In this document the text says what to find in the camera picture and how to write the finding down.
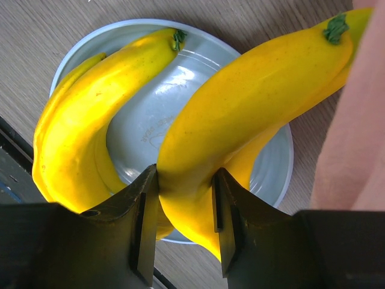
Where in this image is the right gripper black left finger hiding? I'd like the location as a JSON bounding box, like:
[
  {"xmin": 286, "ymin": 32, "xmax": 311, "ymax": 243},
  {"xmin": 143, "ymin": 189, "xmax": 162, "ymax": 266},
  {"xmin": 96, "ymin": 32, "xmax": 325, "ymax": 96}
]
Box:
[{"xmin": 1, "ymin": 165, "xmax": 158, "ymax": 288}]

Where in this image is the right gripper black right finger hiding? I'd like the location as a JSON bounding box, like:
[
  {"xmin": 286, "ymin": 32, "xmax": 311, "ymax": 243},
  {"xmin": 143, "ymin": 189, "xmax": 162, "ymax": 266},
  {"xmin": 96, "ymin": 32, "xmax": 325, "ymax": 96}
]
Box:
[{"xmin": 212, "ymin": 169, "xmax": 384, "ymax": 288}]

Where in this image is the yellow fake banana bunch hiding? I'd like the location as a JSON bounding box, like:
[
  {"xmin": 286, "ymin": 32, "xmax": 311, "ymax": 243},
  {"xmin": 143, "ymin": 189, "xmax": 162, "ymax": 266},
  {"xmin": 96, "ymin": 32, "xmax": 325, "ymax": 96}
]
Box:
[{"xmin": 31, "ymin": 27, "xmax": 188, "ymax": 241}]

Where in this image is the pink plastic bag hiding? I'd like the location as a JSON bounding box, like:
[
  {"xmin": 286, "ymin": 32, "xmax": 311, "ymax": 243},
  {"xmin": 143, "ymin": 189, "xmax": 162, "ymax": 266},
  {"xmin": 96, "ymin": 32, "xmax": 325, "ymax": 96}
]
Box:
[{"xmin": 310, "ymin": 1, "xmax": 384, "ymax": 211}]

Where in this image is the blue plastic plate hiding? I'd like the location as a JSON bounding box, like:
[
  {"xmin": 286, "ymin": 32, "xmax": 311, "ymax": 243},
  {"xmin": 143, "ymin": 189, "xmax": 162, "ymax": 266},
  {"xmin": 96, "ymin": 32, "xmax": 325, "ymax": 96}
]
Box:
[{"xmin": 48, "ymin": 18, "xmax": 294, "ymax": 245}]

